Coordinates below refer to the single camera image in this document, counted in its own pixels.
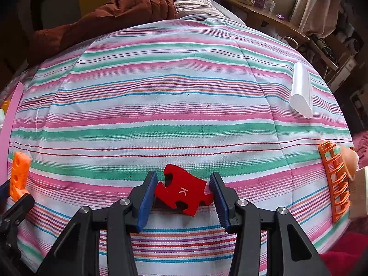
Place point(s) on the orange plastic block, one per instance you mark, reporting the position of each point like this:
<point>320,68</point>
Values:
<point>19,172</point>

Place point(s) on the pink green striped bedsheet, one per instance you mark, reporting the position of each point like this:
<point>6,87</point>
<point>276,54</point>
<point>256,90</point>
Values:
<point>172,106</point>

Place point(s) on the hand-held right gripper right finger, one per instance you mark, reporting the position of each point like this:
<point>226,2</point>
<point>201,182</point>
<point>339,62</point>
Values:
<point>220,204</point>

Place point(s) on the orange plastic rack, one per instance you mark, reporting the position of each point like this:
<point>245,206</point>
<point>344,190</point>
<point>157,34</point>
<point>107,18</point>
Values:
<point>335,184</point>

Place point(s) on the white cardboard box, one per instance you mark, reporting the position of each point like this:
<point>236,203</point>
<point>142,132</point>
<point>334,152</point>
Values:
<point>359,195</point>

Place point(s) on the peach suction cup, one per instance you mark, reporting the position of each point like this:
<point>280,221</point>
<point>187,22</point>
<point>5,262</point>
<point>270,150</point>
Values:
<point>349,161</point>

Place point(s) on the beige patterned curtain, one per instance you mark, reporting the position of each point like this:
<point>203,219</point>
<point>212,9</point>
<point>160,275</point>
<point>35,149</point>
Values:
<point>316,3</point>

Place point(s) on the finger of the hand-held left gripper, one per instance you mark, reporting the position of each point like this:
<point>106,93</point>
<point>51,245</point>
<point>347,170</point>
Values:
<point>20,207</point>
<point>5,191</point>

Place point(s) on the red puzzle piece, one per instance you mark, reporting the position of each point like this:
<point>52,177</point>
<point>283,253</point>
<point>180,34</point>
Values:
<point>184,191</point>

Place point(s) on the wooden bedside shelf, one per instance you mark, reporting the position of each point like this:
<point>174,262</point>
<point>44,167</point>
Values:
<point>258,20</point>

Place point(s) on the pale pillow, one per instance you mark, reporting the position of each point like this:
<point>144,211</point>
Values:
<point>201,8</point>

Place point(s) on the small purple box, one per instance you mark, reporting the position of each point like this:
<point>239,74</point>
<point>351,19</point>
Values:
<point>263,1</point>

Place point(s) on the small purple trinket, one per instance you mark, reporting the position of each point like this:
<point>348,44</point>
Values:
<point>281,17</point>

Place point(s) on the white translucent tube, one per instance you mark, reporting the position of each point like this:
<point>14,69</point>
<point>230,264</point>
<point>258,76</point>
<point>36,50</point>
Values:
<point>302,92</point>

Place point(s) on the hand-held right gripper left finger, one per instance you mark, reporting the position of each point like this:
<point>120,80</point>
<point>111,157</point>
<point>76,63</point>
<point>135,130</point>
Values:
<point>147,204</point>

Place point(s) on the yellow plastic piece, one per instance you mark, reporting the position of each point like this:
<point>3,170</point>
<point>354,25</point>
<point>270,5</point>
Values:
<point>5,105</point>

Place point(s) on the pink-edged white cardboard tray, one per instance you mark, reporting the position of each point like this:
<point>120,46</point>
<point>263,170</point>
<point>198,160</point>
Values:
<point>8,126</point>

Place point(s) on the cluttered side desk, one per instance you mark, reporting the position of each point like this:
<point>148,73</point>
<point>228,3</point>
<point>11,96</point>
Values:
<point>336,54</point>

